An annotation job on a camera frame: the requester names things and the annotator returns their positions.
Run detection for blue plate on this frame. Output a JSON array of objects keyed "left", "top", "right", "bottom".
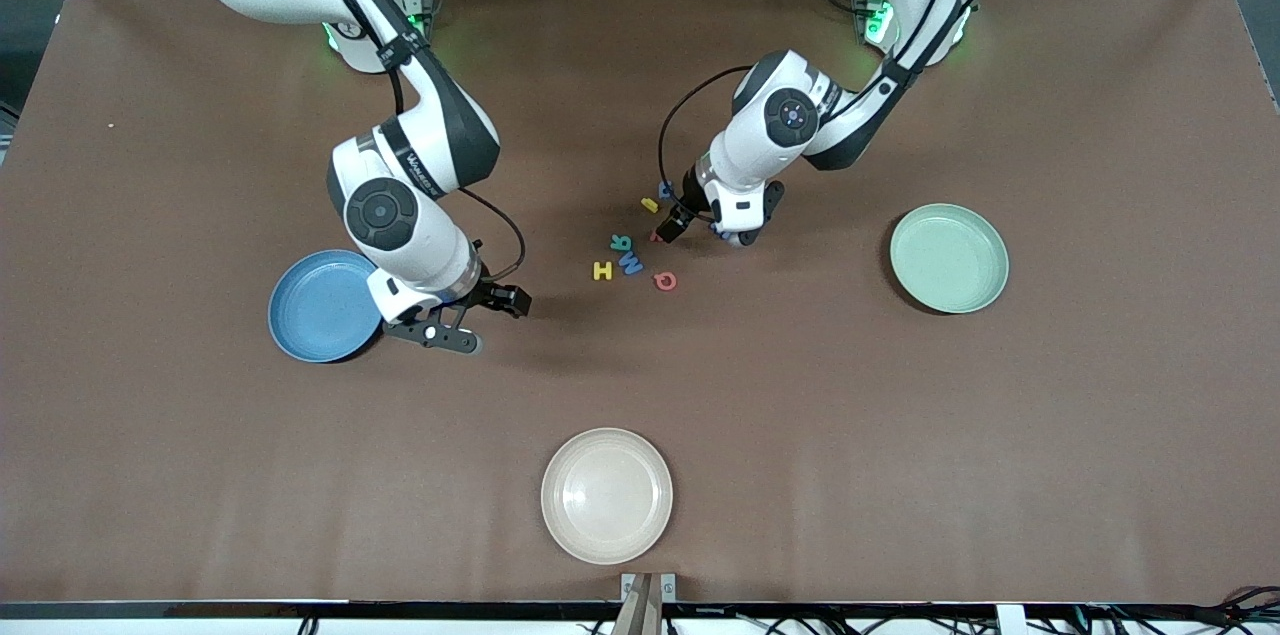
[{"left": 268, "top": 249, "right": 387, "bottom": 363}]

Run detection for beige plate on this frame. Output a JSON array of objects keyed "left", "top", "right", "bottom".
[{"left": 541, "top": 428, "right": 674, "bottom": 566}]

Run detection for green plate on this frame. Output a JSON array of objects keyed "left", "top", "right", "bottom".
[{"left": 890, "top": 203, "right": 1010, "bottom": 315}]

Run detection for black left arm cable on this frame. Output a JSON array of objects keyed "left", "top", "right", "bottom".
[{"left": 657, "top": 0, "right": 1041, "bottom": 218}]

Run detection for grey metal mounting bracket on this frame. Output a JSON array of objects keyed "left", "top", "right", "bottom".
[{"left": 620, "top": 573, "right": 677, "bottom": 604}]

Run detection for tan wooden post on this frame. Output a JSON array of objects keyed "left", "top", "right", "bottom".
[{"left": 612, "top": 575, "right": 663, "bottom": 635}]

